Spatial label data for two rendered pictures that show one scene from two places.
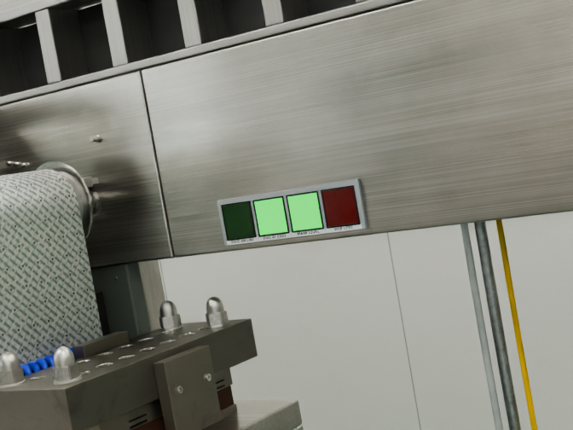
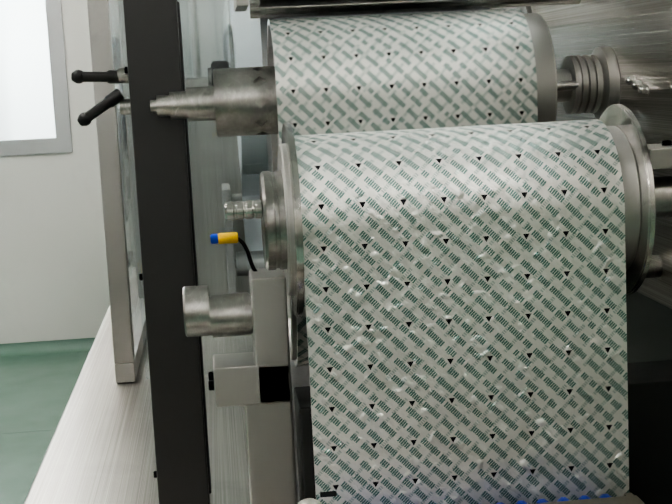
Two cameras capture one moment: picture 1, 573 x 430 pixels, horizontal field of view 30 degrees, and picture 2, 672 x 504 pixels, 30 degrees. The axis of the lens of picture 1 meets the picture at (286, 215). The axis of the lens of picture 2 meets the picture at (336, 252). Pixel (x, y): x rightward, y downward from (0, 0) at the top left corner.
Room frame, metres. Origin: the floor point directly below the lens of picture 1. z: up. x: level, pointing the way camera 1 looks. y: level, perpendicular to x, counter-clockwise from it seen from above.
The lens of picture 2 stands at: (0.92, -0.24, 1.36)
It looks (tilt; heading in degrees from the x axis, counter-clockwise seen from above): 8 degrees down; 50
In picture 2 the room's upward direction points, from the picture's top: 3 degrees counter-clockwise
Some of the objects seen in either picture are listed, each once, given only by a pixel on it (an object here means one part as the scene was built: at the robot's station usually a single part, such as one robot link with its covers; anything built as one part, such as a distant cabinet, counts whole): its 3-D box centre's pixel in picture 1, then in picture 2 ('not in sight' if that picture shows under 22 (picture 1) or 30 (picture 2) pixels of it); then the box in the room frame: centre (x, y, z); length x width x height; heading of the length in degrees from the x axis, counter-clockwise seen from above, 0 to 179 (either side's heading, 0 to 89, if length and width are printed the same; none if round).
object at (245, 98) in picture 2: not in sight; (246, 101); (1.62, 0.72, 1.33); 0.06 x 0.06 x 0.06; 55
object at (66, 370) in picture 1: (65, 363); not in sight; (1.37, 0.32, 1.05); 0.04 x 0.04 x 0.04
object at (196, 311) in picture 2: not in sight; (196, 310); (1.46, 0.57, 1.18); 0.04 x 0.02 x 0.04; 55
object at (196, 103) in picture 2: not in sight; (182, 104); (1.57, 0.75, 1.33); 0.06 x 0.03 x 0.03; 145
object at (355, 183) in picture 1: (288, 213); not in sight; (1.54, 0.00, 1.18); 0.25 x 0.01 x 0.07; 55
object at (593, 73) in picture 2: not in sight; (573, 84); (1.88, 0.54, 1.33); 0.07 x 0.07 x 0.07; 55
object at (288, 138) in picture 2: not in sight; (292, 219); (1.50, 0.50, 1.25); 0.15 x 0.01 x 0.15; 55
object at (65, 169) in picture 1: (58, 207); (619, 199); (1.71, 0.36, 1.25); 0.15 x 0.01 x 0.15; 55
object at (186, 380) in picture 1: (189, 392); not in sight; (1.49, 0.18, 0.96); 0.10 x 0.03 x 0.11; 145
